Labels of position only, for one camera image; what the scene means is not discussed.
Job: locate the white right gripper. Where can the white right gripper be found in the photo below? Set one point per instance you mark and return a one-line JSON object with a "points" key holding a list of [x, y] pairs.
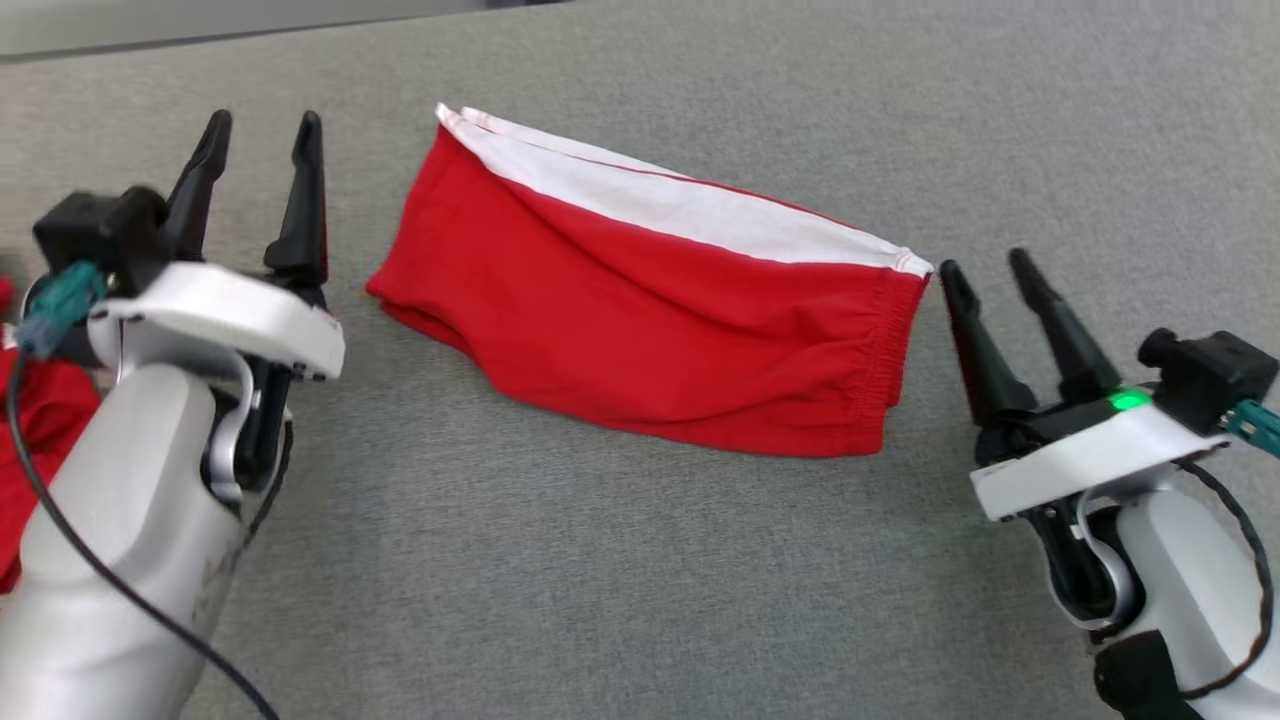
{"points": [[1080, 455]]}

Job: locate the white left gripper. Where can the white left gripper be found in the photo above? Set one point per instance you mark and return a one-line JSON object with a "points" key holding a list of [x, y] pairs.
{"points": [[240, 315]]}

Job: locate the red T-shirt with white sleeves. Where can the red T-shirt with white sleeves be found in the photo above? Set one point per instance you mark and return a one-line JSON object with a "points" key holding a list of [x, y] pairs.
{"points": [[50, 420]]}

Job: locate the red shorts with white panel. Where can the red shorts with white panel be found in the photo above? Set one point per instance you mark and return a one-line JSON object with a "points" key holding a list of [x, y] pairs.
{"points": [[650, 330]]}

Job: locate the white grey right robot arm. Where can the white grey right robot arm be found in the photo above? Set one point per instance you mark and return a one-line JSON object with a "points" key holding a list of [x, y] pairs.
{"points": [[1200, 580]]}

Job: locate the grey fabric sofa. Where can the grey fabric sofa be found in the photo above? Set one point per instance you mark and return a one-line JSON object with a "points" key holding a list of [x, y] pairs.
{"points": [[640, 560]]}

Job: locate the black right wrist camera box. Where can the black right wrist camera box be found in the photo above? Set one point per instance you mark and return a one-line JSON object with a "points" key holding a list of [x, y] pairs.
{"points": [[1215, 380]]}

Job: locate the teal left camera connector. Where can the teal left camera connector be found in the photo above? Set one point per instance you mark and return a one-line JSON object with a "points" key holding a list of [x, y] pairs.
{"points": [[58, 300]]}

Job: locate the teal camera connector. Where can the teal camera connector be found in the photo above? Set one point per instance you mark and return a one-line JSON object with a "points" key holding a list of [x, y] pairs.
{"points": [[1258, 425], [58, 300]]}

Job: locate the teal right camera connector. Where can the teal right camera connector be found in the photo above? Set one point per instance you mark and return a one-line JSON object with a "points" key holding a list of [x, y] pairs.
{"points": [[1258, 425]]}

